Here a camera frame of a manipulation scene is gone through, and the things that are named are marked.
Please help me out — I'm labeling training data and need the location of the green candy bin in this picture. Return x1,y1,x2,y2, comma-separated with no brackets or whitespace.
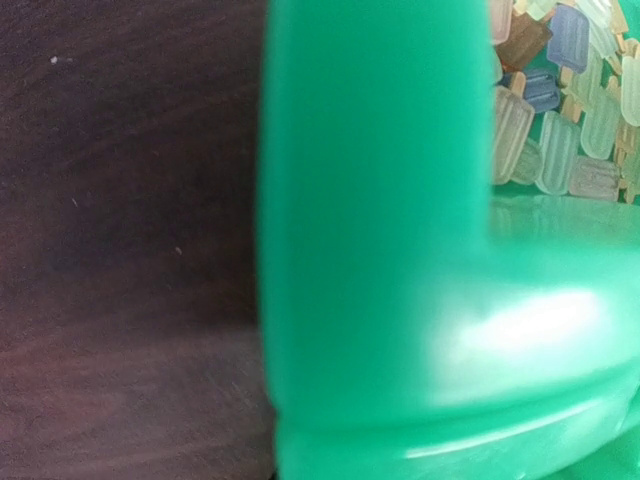
257,1,639,479

